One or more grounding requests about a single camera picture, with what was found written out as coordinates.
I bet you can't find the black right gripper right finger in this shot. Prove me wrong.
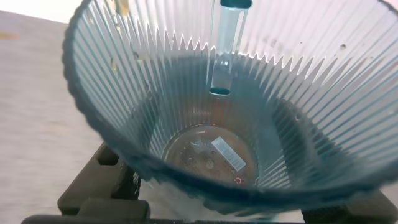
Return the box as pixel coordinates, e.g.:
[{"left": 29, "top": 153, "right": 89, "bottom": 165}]
[{"left": 300, "top": 189, "right": 398, "bottom": 224}]

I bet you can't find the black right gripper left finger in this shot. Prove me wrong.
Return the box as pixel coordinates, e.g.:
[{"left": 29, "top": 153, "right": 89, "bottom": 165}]
[{"left": 57, "top": 141, "right": 150, "bottom": 219}]

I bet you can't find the translucent blue ribbed cup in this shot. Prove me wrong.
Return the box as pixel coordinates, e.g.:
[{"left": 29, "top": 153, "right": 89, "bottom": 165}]
[{"left": 62, "top": 0, "right": 398, "bottom": 219}]

